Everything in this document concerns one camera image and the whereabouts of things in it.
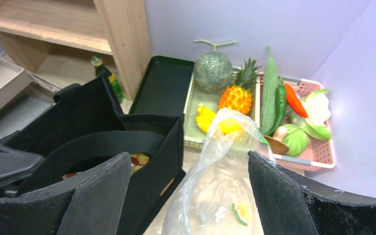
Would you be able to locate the yellow toy banana lower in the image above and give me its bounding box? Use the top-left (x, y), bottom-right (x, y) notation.
top-left (195, 103), bottom-right (216, 134)

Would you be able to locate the wooden shelf unit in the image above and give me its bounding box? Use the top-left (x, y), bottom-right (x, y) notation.
top-left (0, 0), bottom-right (152, 100)

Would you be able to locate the green netted toy melon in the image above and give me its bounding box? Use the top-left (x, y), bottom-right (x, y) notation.
top-left (193, 40), bottom-right (236, 92)

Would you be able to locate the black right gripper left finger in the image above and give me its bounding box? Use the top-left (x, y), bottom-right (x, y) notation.
top-left (0, 152), bottom-right (131, 235)

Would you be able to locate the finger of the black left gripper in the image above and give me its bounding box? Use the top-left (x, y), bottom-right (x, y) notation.
top-left (0, 144), bottom-right (45, 188)

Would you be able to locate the black fabric tote bag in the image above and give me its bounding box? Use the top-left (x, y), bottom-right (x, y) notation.
top-left (1, 76), bottom-right (184, 235)

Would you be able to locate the red chips snack bag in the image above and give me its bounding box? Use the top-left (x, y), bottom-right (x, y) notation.
top-left (61, 153), bottom-right (150, 180)

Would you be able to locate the white toy cauliflower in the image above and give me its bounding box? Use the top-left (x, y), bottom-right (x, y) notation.
top-left (288, 89), bottom-right (331, 141)

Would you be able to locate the yellow toy bell pepper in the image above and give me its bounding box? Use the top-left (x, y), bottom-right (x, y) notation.
top-left (218, 118), bottom-right (242, 135)

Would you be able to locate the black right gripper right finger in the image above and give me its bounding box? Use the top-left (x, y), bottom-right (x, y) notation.
top-left (248, 151), bottom-right (376, 235)

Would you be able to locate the beige plastic toolbox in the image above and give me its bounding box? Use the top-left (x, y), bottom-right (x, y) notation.
top-left (0, 56), bottom-right (53, 139)

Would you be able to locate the orange toy carrot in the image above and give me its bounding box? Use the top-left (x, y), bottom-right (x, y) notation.
top-left (284, 84), bottom-right (308, 118)

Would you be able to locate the orange toy pineapple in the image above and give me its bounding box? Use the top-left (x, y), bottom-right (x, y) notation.
top-left (218, 57), bottom-right (261, 115)

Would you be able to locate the small green toy chili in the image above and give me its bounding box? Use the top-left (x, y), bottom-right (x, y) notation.
top-left (266, 76), bottom-right (287, 137)

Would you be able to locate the clear plastic grocery bag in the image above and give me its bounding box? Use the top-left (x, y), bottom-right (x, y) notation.
top-left (162, 108), bottom-right (274, 235)

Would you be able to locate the brown toy mushroom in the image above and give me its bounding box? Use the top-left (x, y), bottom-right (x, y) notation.
top-left (264, 126), bottom-right (289, 155)

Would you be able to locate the black plastic tray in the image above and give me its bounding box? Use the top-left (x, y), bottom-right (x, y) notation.
top-left (129, 55), bottom-right (194, 116)

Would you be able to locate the pink plastic basket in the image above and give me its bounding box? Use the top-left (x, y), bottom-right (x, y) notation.
top-left (273, 76), bottom-right (336, 172)

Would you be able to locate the green toy fruit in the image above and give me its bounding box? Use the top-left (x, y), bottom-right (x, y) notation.
top-left (282, 123), bottom-right (310, 157)

